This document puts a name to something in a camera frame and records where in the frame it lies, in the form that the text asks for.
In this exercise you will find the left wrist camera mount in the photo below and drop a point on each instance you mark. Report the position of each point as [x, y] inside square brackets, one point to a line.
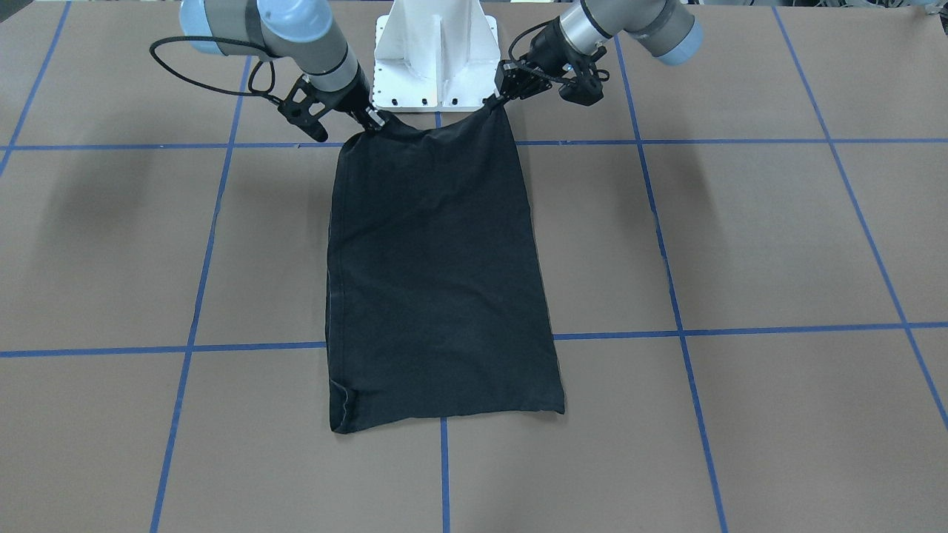
[585, 87]

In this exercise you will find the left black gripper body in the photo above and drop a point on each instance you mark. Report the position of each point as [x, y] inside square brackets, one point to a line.
[546, 46]

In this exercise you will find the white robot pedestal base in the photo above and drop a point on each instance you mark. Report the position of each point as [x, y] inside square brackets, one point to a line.
[435, 56]

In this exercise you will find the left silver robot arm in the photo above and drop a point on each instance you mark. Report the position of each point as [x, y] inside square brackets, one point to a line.
[666, 29]

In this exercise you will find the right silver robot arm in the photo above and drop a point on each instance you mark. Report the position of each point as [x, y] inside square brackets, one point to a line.
[305, 31]

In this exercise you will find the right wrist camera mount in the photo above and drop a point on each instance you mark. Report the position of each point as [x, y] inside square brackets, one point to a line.
[304, 107]

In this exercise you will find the black graphic t-shirt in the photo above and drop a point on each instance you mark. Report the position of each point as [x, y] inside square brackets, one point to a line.
[435, 300]

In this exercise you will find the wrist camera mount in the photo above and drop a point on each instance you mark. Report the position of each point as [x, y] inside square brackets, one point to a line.
[585, 87]
[304, 107]

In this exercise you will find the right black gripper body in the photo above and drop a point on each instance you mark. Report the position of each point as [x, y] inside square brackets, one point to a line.
[351, 98]

